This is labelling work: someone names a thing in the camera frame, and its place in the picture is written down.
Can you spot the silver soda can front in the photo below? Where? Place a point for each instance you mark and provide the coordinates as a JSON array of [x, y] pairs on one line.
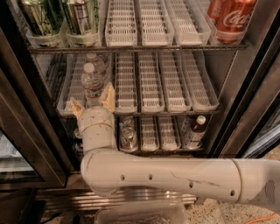
[[128, 139]]

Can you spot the red Coca-Cola can rear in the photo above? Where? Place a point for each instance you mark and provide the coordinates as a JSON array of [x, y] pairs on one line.
[[214, 9]]

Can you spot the silver soda can rear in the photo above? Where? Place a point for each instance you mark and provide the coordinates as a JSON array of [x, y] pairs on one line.
[[127, 121]]

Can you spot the red Coca-Cola can front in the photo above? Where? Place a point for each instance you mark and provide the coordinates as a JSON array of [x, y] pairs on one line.
[[232, 20]]

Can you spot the middle shelf tray rightmost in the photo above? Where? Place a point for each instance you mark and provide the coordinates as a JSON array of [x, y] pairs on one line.
[[198, 82]]

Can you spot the clear plastic water bottle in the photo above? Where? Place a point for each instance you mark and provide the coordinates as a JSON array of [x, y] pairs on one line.
[[92, 83]]

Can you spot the middle shelf tray leftmost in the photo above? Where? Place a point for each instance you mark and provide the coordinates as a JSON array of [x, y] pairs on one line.
[[72, 85]]

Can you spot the green tall can right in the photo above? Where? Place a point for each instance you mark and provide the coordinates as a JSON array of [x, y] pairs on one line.
[[82, 19]]

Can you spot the blue Pepsi can front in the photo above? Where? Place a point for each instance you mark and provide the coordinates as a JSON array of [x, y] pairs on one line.
[[77, 140]]

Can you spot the silver soda can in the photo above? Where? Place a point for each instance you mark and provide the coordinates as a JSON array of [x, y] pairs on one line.
[[127, 121], [128, 139]]

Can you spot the green tall can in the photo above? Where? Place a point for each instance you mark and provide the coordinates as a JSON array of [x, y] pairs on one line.
[[82, 19], [44, 18]]

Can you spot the rear clear water bottle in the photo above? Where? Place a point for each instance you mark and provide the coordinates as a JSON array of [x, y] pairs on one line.
[[98, 63]]

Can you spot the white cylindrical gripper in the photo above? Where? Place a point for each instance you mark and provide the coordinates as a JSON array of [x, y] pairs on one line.
[[94, 116]]

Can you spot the stainless steel fridge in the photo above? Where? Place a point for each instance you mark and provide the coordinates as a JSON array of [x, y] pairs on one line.
[[37, 143]]

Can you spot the green tall can left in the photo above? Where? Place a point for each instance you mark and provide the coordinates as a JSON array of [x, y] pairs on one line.
[[44, 18]]

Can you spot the fridge glass door right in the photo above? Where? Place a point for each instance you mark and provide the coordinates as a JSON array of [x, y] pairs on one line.
[[251, 92]]

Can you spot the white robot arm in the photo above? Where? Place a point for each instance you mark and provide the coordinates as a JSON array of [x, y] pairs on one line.
[[105, 169]]

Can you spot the brown tea bottle white cap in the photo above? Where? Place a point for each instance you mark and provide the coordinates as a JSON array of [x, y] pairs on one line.
[[196, 132]]

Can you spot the red coca-cola can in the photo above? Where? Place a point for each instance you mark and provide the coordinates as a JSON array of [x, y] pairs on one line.
[[214, 9], [232, 20]]

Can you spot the shelf tray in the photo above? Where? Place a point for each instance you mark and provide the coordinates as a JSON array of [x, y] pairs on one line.
[[156, 26], [149, 135], [125, 83], [152, 100], [106, 58], [188, 21], [168, 132], [121, 26], [198, 82], [72, 85], [176, 96]]

